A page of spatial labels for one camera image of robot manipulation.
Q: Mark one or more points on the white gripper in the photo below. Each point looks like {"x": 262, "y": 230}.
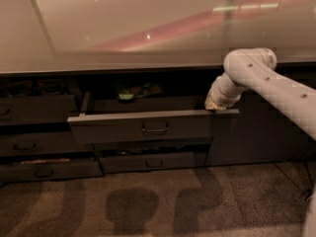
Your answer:
{"x": 217, "y": 96}

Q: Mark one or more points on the green snack bag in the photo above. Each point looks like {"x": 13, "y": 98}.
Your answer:
{"x": 127, "y": 90}

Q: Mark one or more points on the grey drawer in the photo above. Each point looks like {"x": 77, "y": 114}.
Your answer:
{"x": 50, "y": 171}
{"x": 104, "y": 121}
{"x": 152, "y": 162}
{"x": 41, "y": 143}
{"x": 37, "y": 109}
{"x": 178, "y": 143}

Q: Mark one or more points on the grey cabinet door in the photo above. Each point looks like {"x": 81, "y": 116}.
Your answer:
{"x": 258, "y": 133}

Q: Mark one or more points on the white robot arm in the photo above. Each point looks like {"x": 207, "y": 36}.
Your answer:
{"x": 254, "y": 69}

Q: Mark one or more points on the snack bags in left drawer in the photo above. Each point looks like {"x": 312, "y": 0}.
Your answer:
{"x": 32, "y": 87}

